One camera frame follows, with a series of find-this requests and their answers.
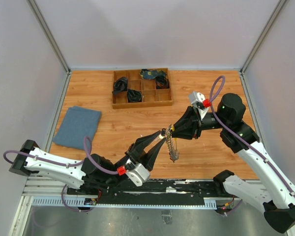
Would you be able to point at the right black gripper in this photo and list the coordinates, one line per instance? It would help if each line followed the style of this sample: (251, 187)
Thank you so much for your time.
(192, 130)

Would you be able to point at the dark rolled tie right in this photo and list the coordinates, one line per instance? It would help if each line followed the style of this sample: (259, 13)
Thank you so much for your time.
(162, 82)

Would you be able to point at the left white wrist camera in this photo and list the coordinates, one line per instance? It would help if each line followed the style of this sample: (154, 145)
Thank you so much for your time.
(137, 173)

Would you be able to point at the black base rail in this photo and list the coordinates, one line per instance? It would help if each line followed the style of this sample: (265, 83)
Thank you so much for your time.
(201, 188)

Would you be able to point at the dark rolled tie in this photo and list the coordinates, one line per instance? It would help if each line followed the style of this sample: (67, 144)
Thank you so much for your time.
(134, 96)
(120, 85)
(162, 82)

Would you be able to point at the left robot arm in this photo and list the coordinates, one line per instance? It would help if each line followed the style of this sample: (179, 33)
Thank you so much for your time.
(95, 171)

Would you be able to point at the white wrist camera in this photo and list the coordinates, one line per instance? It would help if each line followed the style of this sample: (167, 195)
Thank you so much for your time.
(137, 173)
(198, 101)

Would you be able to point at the wooden compartment tray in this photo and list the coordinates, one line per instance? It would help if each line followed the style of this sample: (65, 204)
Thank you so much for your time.
(152, 97)

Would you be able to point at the grey slotted cable duct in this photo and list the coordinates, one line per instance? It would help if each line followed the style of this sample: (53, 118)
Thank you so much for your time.
(144, 200)

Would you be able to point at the blue folded cloth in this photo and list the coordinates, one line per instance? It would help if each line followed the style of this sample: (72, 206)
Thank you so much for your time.
(78, 123)

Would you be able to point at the dark rolled tie left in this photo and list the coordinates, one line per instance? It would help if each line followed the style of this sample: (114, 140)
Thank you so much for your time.
(120, 85)

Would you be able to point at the blue yellow patterned tie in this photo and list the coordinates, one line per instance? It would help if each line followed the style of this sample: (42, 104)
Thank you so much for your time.
(150, 74)

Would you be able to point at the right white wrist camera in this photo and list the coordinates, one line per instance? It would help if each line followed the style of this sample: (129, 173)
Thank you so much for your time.
(198, 101)

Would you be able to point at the dark rolled tie centre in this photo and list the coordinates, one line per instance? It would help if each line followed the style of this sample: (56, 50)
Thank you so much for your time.
(134, 96)

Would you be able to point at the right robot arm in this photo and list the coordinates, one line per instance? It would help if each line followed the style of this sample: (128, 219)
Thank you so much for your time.
(277, 201)

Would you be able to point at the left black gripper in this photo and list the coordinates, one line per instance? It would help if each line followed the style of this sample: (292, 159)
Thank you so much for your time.
(136, 151)

